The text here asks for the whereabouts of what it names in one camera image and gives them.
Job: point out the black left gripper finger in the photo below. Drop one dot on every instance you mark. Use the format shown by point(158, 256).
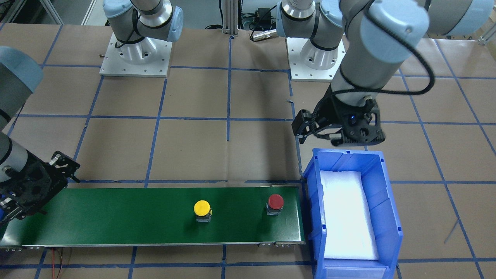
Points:
point(336, 138)
point(305, 124)

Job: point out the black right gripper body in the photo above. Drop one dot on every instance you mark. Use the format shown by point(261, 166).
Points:
point(58, 167)

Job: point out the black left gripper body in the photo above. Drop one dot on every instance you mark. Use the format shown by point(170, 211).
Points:
point(332, 110)

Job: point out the red push button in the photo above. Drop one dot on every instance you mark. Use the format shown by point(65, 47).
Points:
point(274, 204)

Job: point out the yellow push button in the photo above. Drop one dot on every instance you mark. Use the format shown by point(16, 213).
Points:
point(203, 211)

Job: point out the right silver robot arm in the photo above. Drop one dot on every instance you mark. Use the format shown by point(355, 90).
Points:
point(132, 21)

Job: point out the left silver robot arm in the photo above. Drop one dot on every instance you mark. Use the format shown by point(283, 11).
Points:
point(382, 34)

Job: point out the green conveyor belt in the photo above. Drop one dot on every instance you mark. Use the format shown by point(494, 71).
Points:
point(157, 217)

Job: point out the white foam pad bin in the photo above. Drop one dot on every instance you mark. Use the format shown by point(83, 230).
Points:
point(350, 234)

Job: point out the silver metal connector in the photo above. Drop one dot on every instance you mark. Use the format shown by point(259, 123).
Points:
point(264, 35)

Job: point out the black power adapter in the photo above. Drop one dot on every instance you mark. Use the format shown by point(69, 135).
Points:
point(262, 16)

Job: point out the blue storage bin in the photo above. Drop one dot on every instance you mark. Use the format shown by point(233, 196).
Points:
point(384, 216)

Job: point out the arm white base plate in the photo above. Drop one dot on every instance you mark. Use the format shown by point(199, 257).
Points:
point(148, 58)
point(308, 63)

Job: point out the aluminium frame post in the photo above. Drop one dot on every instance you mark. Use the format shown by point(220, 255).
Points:
point(230, 17)

